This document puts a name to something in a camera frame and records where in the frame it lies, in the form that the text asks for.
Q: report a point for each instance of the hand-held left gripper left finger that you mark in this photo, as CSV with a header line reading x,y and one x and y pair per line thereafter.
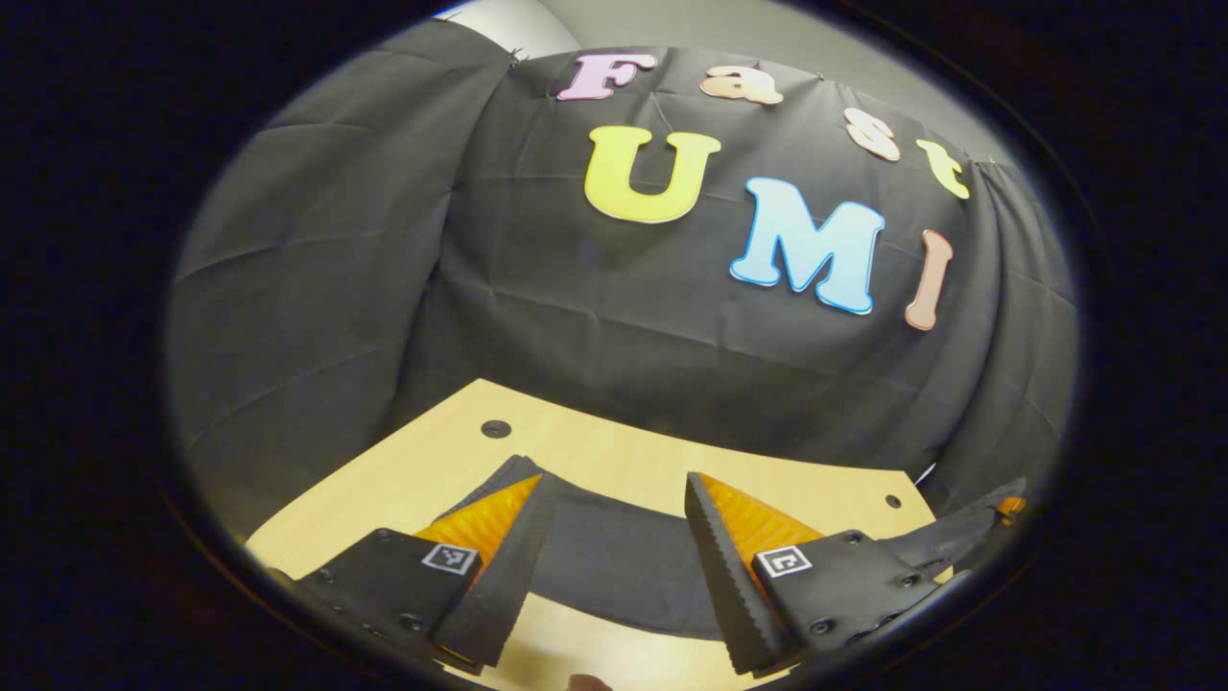
x,y
499,576

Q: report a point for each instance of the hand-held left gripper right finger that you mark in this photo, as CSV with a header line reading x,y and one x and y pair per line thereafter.
x,y
734,585

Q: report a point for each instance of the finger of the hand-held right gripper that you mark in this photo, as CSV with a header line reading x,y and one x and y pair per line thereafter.
x,y
1013,506

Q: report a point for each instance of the dark grey jeans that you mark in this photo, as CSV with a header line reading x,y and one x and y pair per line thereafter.
x,y
624,566

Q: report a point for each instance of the black backdrop cloth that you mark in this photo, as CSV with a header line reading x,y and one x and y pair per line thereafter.
x,y
384,240

